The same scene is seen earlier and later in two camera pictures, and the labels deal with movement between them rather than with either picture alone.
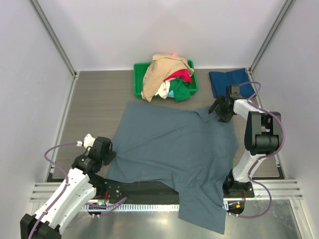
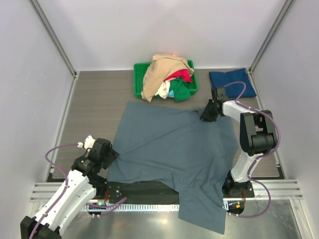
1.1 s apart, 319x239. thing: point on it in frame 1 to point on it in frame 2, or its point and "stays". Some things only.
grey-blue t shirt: x=188 y=146 stays
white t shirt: x=163 y=89 stays
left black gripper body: x=108 y=157 stays
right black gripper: x=225 y=117 to x=206 y=114
